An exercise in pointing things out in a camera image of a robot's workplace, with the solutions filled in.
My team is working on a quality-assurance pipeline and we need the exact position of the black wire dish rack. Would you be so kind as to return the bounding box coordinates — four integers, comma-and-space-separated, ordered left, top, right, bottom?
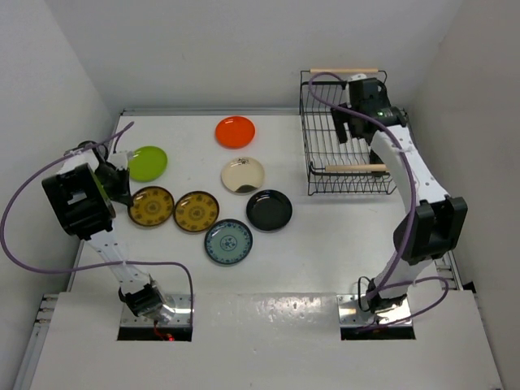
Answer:
299, 70, 396, 196

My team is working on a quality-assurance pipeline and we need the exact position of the black plate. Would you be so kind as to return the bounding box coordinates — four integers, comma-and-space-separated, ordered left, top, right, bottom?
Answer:
245, 189, 293, 232

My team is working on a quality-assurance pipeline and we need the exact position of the green plate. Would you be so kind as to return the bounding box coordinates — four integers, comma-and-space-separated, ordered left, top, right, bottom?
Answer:
128, 145, 168, 182

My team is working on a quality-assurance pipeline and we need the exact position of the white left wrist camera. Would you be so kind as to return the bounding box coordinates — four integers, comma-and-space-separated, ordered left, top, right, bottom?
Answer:
109, 151, 134, 170

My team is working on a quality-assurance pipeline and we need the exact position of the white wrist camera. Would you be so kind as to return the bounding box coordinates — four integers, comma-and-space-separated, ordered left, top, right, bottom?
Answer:
109, 151, 134, 170
349, 73, 367, 82

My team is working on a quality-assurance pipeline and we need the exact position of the blue white patterned plate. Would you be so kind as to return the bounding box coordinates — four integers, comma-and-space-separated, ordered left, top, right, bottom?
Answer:
204, 219, 254, 267

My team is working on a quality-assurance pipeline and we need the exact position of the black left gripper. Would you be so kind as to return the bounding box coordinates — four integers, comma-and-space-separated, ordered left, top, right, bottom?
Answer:
93, 165, 132, 206

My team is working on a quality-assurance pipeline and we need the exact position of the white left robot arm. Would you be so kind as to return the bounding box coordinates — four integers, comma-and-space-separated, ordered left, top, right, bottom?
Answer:
41, 141, 166, 321

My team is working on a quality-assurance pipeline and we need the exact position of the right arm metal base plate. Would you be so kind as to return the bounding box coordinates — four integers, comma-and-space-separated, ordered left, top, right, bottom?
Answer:
336, 294, 413, 328

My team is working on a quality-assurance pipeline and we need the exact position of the orange plate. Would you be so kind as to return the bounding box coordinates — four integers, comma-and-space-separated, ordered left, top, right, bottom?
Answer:
214, 115, 256, 149

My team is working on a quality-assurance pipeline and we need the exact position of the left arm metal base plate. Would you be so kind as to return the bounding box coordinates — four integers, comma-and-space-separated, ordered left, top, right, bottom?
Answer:
119, 293, 192, 327

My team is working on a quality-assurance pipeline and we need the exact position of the yellow patterned plate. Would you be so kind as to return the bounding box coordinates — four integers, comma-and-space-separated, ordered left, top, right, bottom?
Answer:
173, 191, 220, 233
128, 186, 175, 228

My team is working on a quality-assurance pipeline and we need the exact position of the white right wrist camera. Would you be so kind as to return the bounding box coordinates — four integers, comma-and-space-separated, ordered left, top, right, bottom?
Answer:
349, 73, 367, 82

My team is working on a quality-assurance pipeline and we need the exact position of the cream plate with ink painting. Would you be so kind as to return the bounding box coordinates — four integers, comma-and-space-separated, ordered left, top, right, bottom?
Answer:
221, 157, 265, 194

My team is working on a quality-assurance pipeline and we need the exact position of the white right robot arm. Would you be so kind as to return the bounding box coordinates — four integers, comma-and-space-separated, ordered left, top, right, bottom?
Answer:
331, 75, 468, 313

